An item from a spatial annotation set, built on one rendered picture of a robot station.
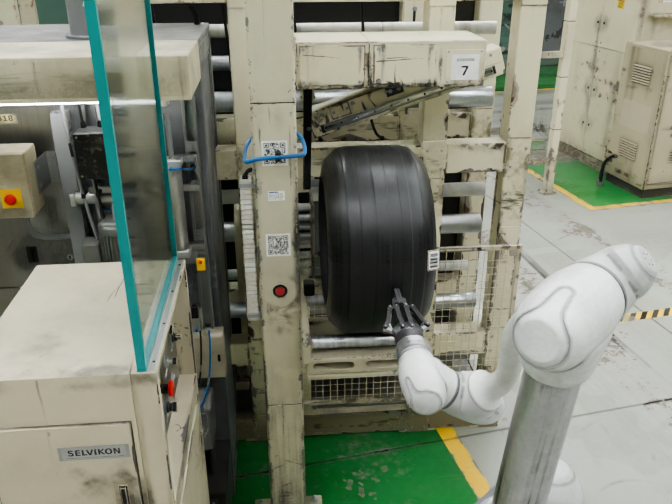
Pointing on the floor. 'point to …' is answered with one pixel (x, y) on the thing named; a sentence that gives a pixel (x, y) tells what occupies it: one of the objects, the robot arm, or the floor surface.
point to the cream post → (271, 47)
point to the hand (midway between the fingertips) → (398, 299)
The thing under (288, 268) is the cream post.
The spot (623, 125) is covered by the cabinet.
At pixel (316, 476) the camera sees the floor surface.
